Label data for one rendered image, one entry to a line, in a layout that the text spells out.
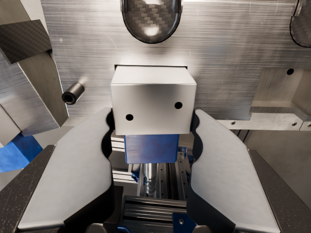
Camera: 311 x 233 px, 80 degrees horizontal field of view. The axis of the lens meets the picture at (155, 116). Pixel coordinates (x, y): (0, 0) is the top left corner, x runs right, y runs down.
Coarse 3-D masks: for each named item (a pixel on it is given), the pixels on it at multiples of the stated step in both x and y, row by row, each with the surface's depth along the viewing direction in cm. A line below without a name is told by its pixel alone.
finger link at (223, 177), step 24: (192, 120) 12; (216, 120) 11; (216, 144) 9; (240, 144) 9; (192, 168) 8; (216, 168) 8; (240, 168) 8; (192, 192) 7; (216, 192) 7; (240, 192) 7; (264, 192) 7; (192, 216) 7; (216, 216) 6; (240, 216) 6; (264, 216) 6
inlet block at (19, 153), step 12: (0, 108) 19; (0, 120) 19; (12, 120) 20; (0, 132) 18; (12, 132) 20; (0, 144) 18; (12, 144) 20; (24, 144) 21; (36, 144) 23; (0, 156) 21; (12, 156) 21; (24, 156) 21; (0, 168) 22; (12, 168) 22
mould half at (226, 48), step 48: (48, 0) 11; (96, 0) 11; (192, 0) 12; (240, 0) 12; (288, 0) 12; (96, 48) 13; (144, 48) 13; (192, 48) 13; (240, 48) 13; (288, 48) 13; (96, 96) 15; (240, 96) 15
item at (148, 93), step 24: (120, 72) 12; (144, 72) 12; (168, 72) 12; (120, 96) 11; (144, 96) 11; (168, 96) 11; (192, 96) 11; (120, 120) 12; (144, 120) 12; (168, 120) 12; (144, 144) 14; (168, 144) 15; (144, 168) 17
